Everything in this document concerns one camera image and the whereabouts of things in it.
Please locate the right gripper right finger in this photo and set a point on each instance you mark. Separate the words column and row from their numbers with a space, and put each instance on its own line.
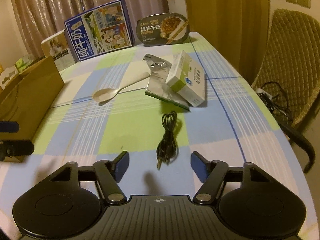
column 211, row 174

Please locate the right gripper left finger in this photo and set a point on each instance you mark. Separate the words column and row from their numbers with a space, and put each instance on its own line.
column 108, row 175

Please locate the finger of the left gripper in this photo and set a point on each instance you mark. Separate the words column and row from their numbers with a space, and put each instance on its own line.
column 16, row 150
column 9, row 127

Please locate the brown cardboard box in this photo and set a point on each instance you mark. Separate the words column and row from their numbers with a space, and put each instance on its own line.
column 27, row 99

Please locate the beige plastic spoon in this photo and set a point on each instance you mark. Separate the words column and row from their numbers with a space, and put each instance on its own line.
column 107, row 94

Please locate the checked blue green tablecloth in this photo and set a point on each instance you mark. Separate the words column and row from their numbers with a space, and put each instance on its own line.
column 232, row 125

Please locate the small white product box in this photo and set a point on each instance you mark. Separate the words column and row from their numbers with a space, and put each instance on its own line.
column 58, row 48

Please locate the white green medicine box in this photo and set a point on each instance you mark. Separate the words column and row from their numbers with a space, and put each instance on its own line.
column 186, row 78

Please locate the silver foil pouch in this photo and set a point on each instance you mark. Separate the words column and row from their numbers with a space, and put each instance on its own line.
column 157, row 88

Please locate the pink shiny curtain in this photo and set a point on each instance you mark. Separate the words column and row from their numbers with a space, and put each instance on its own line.
column 39, row 19

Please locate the blue milk carton box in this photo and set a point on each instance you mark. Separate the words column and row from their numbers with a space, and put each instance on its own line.
column 100, row 30

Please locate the woven wicker chair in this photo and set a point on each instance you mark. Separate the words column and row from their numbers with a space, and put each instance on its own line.
column 288, row 79

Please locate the black instant rice bowl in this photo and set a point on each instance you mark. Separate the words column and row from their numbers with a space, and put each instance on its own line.
column 163, row 29

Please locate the brown door curtain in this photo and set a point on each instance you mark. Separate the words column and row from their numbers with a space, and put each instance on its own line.
column 238, row 29

